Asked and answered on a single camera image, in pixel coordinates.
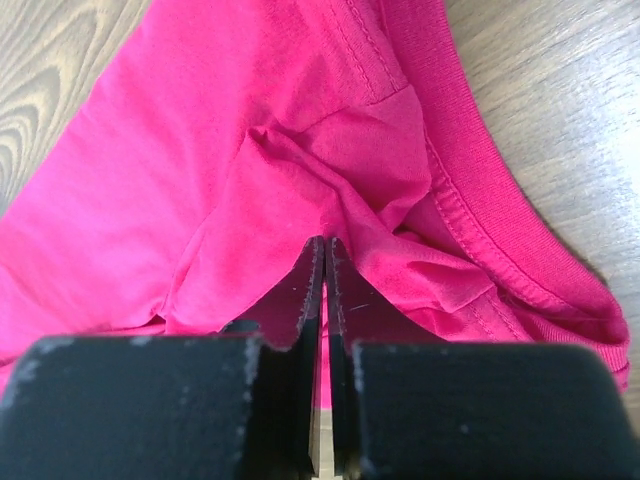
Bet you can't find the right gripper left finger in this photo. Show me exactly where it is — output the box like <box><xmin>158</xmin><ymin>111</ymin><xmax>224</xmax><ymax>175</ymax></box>
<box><xmin>1</xmin><ymin>237</ymin><xmax>324</xmax><ymax>479</ymax></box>

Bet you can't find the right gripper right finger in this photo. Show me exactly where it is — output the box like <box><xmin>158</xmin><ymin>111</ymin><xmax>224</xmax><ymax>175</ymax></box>
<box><xmin>325</xmin><ymin>238</ymin><xmax>629</xmax><ymax>479</ymax></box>

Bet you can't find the pink t shirt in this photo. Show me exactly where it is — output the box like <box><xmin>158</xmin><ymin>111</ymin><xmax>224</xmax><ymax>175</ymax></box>
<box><xmin>1</xmin><ymin>1</ymin><xmax>630</xmax><ymax>388</ymax></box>

